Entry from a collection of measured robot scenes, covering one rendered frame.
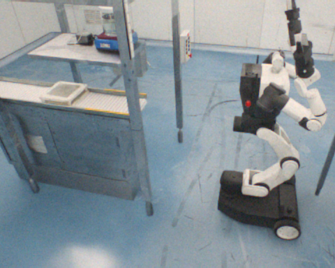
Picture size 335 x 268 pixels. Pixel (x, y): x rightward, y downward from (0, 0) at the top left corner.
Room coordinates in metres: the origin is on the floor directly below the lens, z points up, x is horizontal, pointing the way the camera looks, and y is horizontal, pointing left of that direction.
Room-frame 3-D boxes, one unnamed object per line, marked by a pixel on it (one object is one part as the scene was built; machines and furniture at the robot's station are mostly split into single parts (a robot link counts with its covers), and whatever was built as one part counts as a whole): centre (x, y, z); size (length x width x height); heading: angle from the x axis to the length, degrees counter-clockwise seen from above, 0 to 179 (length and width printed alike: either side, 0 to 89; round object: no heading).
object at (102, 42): (1.79, 0.53, 1.43); 0.21 x 0.20 x 0.09; 168
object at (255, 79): (1.65, -0.40, 1.15); 0.34 x 0.30 x 0.36; 170
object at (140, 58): (1.87, 0.49, 1.25); 0.22 x 0.11 x 0.20; 78
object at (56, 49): (1.78, 0.72, 1.36); 0.62 x 0.38 x 0.04; 78
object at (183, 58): (2.54, 0.14, 1.08); 0.17 x 0.06 x 0.26; 168
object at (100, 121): (1.87, 1.08, 0.88); 1.30 x 0.29 x 0.10; 78
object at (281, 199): (1.64, -0.48, 0.19); 0.64 x 0.52 x 0.33; 80
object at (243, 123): (1.66, -0.38, 0.88); 0.28 x 0.13 x 0.18; 80
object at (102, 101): (1.87, 1.08, 0.92); 1.35 x 0.25 x 0.05; 78
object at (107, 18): (1.78, 0.53, 1.57); 0.15 x 0.15 x 0.19
